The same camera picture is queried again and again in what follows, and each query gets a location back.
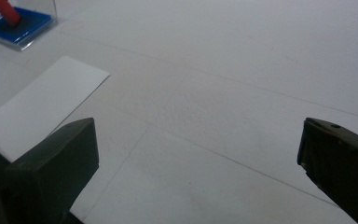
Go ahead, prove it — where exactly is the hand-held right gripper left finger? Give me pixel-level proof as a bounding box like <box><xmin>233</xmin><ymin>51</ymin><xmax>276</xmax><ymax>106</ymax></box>
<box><xmin>3</xmin><ymin>117</ymin><xmax>100</xmax><ymax>224</ymax></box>

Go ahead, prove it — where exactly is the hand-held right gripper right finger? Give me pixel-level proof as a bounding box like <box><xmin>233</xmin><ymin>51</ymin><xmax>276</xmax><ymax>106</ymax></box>
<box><xmin>296</xmin><ymin>117</ymin><xmax>358</xmax><ymax>224</ymax></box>

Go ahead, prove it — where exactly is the white paper sheet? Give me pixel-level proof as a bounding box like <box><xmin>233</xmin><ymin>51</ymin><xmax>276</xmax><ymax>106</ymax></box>
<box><xmin>0</xmin><ymin>55</ymin><xmax>111</xmax><ymax>163</ymax></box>

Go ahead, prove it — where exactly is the blue ink pad clear case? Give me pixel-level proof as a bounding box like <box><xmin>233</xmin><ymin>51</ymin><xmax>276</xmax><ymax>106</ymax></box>
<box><xmin>0</xmin><ymin>0</ymin><xmax>59</xmax><ymax>51</ymax></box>

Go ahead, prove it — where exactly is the red stamp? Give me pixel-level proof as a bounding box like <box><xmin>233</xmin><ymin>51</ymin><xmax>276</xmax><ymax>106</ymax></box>
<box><xmin>0</xmin><ymin>0</ymin><xmax>22</xmax><ymax>27</ymax></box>

